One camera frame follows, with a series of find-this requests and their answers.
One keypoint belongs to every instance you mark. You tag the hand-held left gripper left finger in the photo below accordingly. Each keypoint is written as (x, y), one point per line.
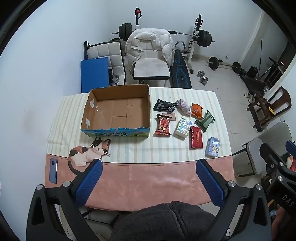
(89, 183)

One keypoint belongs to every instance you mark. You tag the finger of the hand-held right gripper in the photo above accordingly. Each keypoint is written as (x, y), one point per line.
(291, 146)
(269, 154)

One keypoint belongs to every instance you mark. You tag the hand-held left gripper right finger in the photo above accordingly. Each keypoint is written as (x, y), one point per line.
(210, 183)

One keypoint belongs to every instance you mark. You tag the light blue tissue pack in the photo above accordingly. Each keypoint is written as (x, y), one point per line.
(212, 147)

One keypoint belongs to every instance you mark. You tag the green snack packet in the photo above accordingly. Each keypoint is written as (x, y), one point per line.
(205, 120)

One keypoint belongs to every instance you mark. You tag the orange snack packet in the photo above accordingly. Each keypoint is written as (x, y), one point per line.
(197, 110)

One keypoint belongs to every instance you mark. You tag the red strawberry snack packet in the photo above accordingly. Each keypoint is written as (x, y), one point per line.
(163, 124)

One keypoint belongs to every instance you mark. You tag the cardboard box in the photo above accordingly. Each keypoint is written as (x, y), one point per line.
(115, 111)

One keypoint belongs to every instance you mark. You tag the purple cloth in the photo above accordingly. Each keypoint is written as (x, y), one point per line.
(183, 107)

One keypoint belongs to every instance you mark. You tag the black snack packet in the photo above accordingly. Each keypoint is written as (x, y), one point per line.
(164, 105)

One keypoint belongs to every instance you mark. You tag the white bottle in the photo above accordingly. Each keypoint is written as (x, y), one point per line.
(289, 161)

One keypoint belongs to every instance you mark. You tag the grey chair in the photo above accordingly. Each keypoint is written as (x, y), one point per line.
(275, 139)

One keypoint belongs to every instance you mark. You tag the red plastic bag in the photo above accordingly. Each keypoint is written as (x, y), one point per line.
(293, 165)

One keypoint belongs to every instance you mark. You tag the blue smartphone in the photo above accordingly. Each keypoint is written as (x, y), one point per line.
(53, 171)

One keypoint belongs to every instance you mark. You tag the dark wooden chair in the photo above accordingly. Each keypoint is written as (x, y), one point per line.
(275, 102)

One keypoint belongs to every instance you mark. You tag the pair of white shoes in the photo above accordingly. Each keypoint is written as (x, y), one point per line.
(250, 96)

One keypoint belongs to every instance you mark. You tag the dark fleece clothing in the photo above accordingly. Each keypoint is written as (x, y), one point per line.
(161, 220)

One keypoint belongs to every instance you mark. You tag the small brown card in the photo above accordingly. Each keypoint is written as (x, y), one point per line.
(168, 116)

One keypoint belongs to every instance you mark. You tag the black bag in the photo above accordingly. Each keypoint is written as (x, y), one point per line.
(252, 71)

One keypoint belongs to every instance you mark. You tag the chrome chair base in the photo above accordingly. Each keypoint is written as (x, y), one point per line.
(114, 79)

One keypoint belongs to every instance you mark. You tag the small black plate barbell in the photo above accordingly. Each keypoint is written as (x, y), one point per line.
(214, 62)

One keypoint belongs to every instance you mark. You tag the blue board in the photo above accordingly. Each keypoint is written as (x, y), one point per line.
(94, 74)

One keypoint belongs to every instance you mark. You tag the black and blue weight bench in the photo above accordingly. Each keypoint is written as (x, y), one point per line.
(180, 74)

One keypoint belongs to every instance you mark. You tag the white barbell rack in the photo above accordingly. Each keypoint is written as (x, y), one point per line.
(193, 51)

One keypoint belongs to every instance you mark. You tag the white quilted folding chair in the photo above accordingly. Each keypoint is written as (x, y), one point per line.
(104, 49)

